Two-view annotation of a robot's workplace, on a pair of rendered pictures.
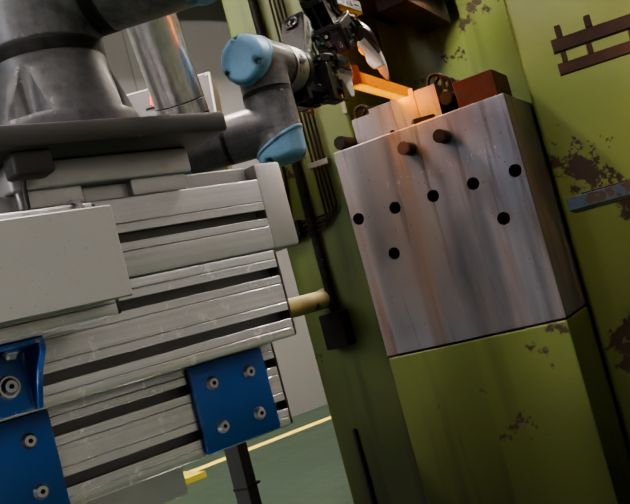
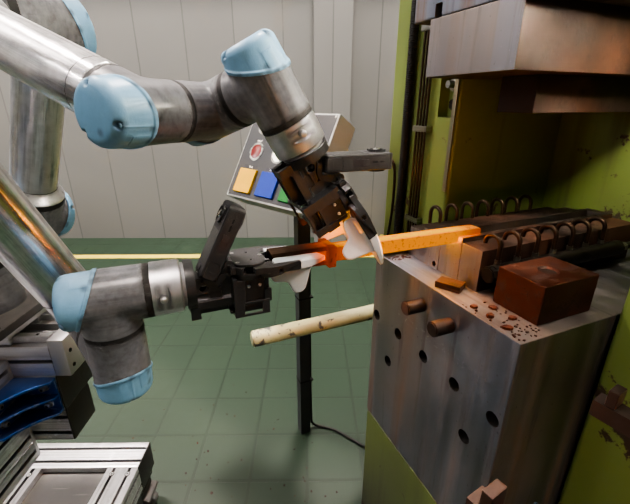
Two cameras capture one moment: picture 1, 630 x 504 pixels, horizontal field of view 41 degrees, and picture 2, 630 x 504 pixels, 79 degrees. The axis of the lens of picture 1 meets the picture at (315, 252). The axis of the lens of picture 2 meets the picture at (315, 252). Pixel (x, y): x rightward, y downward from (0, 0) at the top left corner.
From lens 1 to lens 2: 1.32 m
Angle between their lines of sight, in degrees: 46
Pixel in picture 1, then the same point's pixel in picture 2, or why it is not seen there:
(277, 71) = (95, 330)
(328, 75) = (233, 294)
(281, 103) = (98, 361)
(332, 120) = (433, 189)
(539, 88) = not seen: outside the picture
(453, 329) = (401, 446)
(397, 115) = (442, 252)
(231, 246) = not seen: outside the picture
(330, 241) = not seen: hidden behind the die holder
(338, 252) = not seen: hidden behind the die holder
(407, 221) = (401, 352)
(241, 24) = (403, 57)
